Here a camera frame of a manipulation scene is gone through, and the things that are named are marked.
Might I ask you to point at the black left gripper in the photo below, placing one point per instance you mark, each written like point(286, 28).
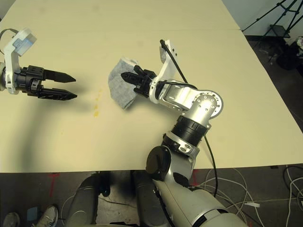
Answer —
point(26, 79)

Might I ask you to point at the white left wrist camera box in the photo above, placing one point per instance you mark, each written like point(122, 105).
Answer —
point(10, 54)

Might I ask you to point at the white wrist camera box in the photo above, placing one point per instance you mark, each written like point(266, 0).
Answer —
point(10, 54)
point(166, 68)

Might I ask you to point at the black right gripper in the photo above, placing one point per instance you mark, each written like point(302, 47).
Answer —
point(146, 82)

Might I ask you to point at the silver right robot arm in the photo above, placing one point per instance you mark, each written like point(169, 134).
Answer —
point(206, 106)

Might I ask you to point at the grey-blue terry rag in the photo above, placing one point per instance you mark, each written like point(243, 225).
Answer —
point(118, 88)

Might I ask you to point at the white power adapter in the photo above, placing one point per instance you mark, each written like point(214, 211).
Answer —
point(252, 204)

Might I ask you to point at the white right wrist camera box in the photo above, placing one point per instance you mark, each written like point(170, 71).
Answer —
point(166, 68)

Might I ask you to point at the grey robot leg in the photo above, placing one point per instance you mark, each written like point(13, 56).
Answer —
point(146, 201)
point(82, 205)

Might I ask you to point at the small blue floor object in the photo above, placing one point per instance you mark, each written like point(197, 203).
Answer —
point(33, 214)

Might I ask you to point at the grey white sneaker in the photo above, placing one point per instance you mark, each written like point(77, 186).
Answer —
point(10, 220)
point(48, 215)

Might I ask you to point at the grey robot left leg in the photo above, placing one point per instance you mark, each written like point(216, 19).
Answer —
point(82, 205)

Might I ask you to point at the yellow liquid droplet trail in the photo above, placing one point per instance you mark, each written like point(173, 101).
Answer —
point(96, 114)

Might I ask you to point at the black bag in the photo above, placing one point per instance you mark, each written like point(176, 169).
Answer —
point(290, 56)

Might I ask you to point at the white crumpled object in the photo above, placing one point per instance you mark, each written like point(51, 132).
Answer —
point(300, 42)

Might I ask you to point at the black tripod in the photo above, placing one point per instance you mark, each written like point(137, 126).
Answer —
point(280, 30)

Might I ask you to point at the grey robot right leg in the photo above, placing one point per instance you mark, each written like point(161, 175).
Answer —
point(146, 201)

